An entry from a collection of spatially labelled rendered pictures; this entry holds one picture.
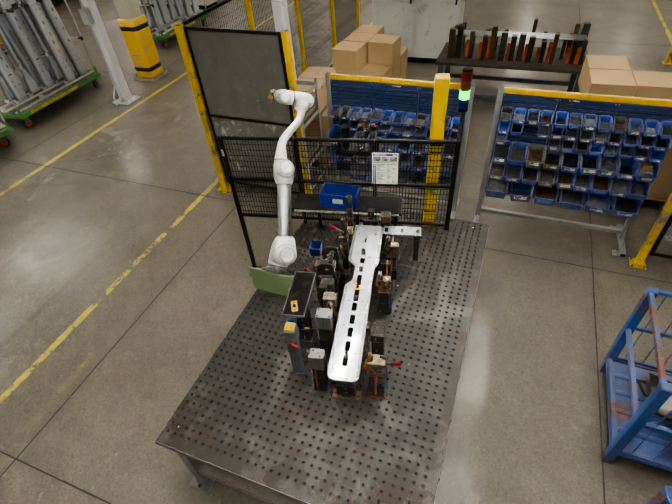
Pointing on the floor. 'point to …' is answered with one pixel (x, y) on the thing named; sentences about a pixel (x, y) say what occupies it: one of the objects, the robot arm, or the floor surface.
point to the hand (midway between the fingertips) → (273, 94)
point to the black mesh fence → (341, 179)
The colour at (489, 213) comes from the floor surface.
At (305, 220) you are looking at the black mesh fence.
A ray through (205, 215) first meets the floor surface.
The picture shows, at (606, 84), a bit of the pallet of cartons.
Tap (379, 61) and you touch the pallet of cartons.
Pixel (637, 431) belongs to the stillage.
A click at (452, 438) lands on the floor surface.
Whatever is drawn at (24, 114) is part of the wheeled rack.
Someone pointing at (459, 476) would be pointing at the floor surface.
